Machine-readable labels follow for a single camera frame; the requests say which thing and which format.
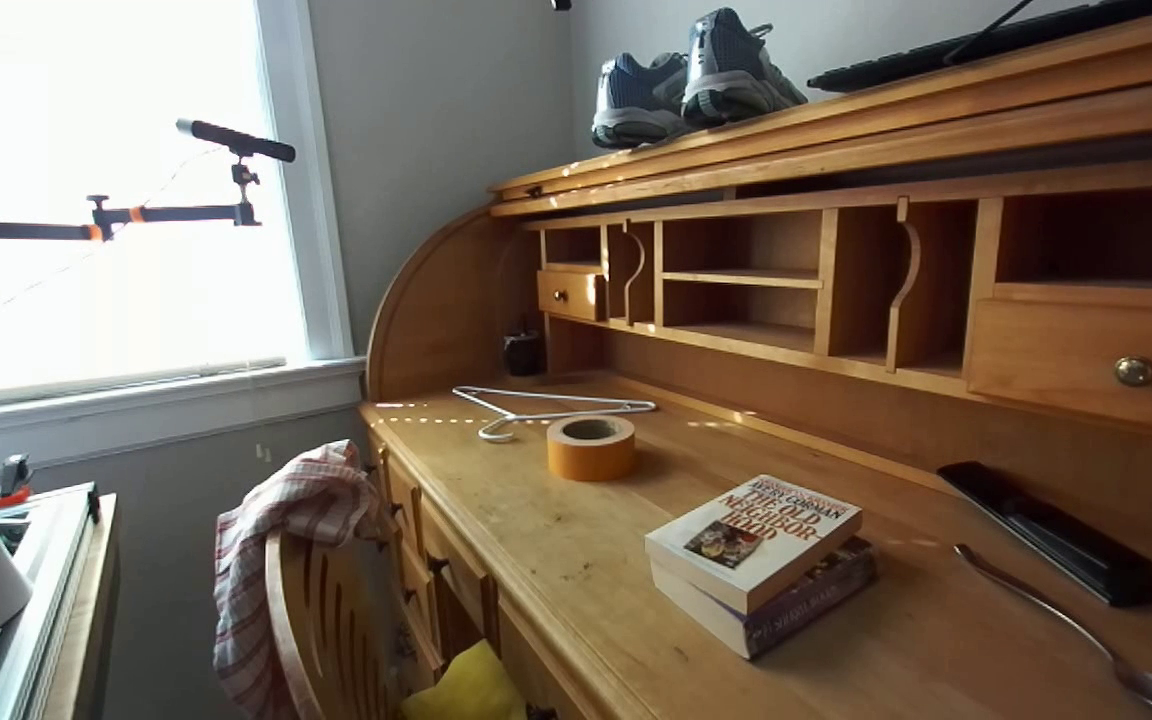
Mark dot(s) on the small wooden drawer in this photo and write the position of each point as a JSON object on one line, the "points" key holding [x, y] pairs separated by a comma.
{"points": [[576, 296]]}

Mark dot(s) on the large wooden drawer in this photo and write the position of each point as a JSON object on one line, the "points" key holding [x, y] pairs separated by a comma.
{"points": [[1056, 350]]}

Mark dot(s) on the window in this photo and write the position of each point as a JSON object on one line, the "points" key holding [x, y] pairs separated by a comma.
{"points": [[136, 300]]}

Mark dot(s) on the small dark cup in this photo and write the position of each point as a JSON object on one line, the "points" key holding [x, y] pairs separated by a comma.
{"points": [[522, 354]]}

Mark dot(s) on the wooden roll-top desk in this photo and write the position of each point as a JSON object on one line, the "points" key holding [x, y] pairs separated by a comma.
{"points": [[556, 560]]}

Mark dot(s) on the wooden chair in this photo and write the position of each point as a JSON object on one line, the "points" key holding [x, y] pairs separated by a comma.
{"points": [[326, 620]]}

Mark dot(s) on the yellow cushion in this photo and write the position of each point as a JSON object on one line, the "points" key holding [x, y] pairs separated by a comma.
{"points": [[466, 690]]}

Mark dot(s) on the wooden desk drawer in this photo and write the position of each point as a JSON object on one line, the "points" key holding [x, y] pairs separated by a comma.
{"points": [[466, 585]]}

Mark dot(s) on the grey blue sneaker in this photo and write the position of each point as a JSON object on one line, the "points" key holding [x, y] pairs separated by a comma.
{"points": [[731, 70], [636, 100]]}

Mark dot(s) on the black flat case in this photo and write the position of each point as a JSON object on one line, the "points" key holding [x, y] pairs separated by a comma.
{"points": [[1056, 535]]}

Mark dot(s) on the metal spoon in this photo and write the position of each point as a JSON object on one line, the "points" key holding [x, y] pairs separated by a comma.
{"points": [[1046, 610]]}

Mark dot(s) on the dark cover paperback book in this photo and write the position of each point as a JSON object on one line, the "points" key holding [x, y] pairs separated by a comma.
{"points": [[806, 600]]}

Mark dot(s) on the black keyboard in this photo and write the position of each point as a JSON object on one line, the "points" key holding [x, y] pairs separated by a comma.
{"points": [[986, 45]]}

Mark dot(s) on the camera on mount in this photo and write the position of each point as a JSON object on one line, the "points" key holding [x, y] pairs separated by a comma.
{"points": [[236, 141]]}

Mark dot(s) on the red white checked cloth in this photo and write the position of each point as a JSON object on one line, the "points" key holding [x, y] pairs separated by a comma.
{"points": [[266, 540]]}

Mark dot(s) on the orange tape roll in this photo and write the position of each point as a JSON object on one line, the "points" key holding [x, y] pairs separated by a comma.
{"points": [[591, 458]]}

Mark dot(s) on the large brass drawer knob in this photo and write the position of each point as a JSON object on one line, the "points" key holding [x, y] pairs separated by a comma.
{"points": [[1134, 371]]}

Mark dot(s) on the red black clamp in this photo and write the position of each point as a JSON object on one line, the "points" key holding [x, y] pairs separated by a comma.
{"points": [[11, 480]]}

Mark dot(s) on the white cover paperback book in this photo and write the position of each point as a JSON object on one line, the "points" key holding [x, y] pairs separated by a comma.
{"points": [[746, 545]]}

